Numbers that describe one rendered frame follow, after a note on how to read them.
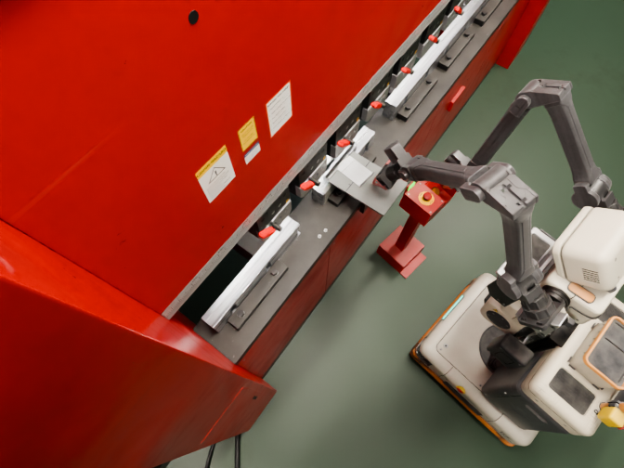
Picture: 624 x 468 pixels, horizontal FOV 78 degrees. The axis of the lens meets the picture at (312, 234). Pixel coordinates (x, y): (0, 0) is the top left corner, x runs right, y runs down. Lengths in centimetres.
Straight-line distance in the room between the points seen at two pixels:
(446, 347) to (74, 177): 190
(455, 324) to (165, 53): 193
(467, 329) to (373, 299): 57
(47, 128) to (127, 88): 11
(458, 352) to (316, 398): 81
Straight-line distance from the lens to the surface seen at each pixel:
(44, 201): 60
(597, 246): 129
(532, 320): 135
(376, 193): 157
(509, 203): 98
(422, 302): 251
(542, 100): 139
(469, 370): 221
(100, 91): 57
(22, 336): 38
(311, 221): 163
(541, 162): 327
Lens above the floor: 234
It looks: 66 degrees down
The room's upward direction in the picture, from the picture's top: straight up
